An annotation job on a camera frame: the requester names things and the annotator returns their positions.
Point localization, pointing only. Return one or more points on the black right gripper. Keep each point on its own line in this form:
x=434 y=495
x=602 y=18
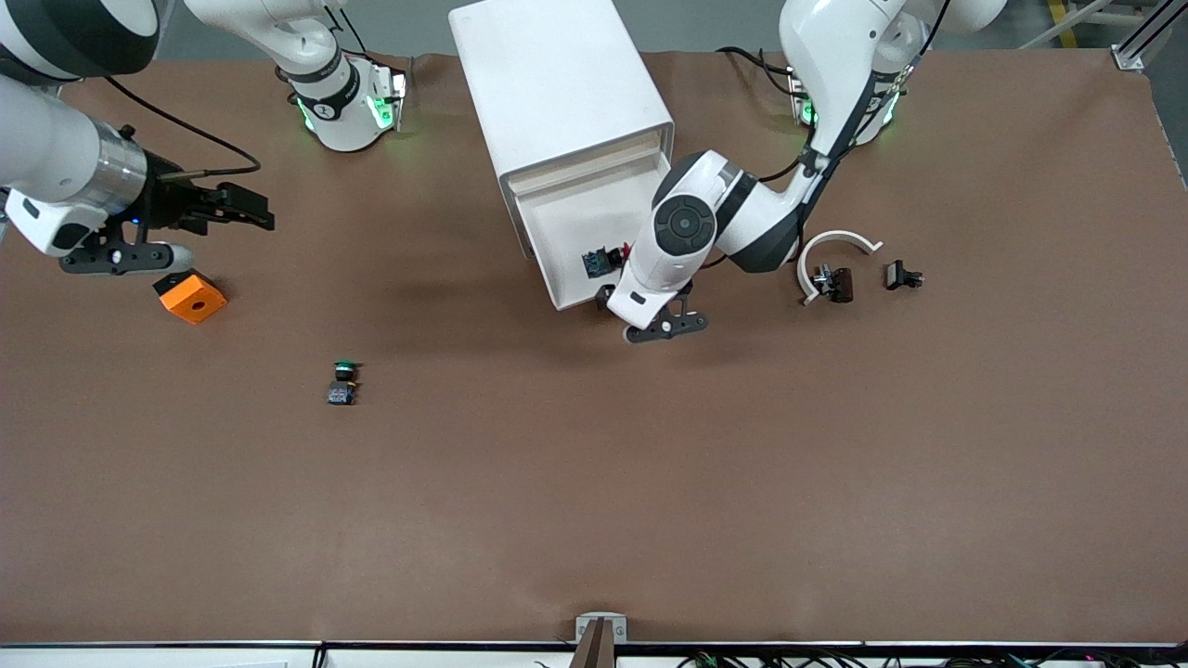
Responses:
x=169 y=201

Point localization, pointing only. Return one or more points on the red push button switch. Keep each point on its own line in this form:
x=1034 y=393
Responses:
x=596 y=264

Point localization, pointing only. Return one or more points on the white plastic drawer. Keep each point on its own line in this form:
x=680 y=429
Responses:
x=594 y=160
x=566 y=232

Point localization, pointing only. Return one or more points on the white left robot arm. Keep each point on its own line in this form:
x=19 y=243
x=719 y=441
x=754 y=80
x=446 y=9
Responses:
x=687 y=223

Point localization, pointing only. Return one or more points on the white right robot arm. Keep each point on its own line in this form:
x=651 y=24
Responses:
x=56 y=158

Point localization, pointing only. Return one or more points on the white drawer cabinet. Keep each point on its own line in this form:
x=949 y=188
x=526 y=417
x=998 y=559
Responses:
x=548 y=83

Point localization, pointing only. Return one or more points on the orange box with hole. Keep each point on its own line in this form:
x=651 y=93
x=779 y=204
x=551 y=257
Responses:
x=190 y=301

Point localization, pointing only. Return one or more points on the brown paper table cover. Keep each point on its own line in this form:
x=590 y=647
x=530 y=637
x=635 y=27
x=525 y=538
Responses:
x=594 y=464

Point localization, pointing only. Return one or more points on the brown small component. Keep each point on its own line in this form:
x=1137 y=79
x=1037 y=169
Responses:
x=840 y=284

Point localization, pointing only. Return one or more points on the white curved plastic piece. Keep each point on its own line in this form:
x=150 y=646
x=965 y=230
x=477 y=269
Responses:
x=840 y=237

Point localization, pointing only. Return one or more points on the black small clip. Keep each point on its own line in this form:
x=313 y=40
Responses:
x=898 y=276

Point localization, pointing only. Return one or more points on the green push button switch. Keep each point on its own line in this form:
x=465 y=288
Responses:
x=342 y=382

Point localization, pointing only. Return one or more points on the grey metal bracket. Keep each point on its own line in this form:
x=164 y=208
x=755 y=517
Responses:
x=585 y=620

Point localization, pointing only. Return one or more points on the white table edge rail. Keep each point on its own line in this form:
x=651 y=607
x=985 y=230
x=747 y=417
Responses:
x=139 y=657

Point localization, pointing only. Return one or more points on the aluminium frame profile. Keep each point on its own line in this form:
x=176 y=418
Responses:
x=1130 y=57

